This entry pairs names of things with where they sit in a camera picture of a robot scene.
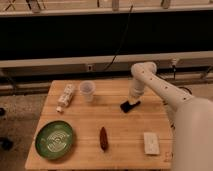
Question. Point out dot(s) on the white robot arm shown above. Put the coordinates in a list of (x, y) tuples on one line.
[(192, 148)]

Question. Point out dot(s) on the clear plastic cup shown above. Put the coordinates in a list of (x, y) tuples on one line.
[(87, 89)]

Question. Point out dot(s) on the white sponge block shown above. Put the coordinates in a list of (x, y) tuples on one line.
[(151, 144)]

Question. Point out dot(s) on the green plate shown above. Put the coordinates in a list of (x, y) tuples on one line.
[(54, 140)]

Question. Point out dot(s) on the white wall outlet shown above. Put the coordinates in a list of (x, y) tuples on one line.
[(89, 68)]

